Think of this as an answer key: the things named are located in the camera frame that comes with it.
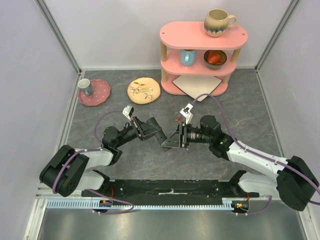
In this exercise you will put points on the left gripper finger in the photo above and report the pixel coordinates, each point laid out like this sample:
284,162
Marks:
149,133
146,126

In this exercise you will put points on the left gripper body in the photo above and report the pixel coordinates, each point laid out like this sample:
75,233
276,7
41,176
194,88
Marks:
136,125

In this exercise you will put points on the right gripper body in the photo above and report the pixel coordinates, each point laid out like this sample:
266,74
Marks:
183,135

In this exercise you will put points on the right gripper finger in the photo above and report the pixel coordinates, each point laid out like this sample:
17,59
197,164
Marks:
175,138
170,145

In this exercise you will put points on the black remote control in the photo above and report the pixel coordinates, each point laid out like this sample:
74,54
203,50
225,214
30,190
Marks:
153,121

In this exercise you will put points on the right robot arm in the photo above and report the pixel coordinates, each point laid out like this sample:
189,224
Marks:
290,180

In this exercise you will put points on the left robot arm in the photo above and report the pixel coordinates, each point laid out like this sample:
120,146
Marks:
65,170

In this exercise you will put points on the yellow bird plate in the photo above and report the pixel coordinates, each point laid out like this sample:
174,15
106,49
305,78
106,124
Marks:
143,90

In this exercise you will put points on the white square board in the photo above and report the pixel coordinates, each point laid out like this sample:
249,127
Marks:
195,85

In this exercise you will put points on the pink dotted plate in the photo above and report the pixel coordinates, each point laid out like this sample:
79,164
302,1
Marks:
101,91

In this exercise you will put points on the grey small cup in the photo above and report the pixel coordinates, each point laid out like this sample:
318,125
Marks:
85,86

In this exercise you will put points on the light blue mug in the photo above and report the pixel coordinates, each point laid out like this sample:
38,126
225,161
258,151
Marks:
187,57

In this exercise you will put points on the pink three-tier shelf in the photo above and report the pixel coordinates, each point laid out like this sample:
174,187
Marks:
190,35

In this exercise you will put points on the orange cup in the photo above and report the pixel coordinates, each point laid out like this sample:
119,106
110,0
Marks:
214,58

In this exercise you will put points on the beige ceramic mug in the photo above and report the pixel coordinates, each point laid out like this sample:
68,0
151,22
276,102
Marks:
217,21

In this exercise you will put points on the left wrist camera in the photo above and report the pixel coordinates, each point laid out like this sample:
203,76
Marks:
128,112

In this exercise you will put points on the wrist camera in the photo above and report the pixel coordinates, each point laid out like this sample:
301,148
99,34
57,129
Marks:
186,113
128,112

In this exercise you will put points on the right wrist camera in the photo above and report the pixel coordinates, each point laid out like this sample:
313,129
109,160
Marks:
186,113

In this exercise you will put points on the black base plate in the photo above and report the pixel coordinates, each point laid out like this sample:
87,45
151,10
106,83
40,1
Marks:
173,191

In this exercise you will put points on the slotted cable duct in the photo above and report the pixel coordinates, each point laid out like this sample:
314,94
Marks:
103,204

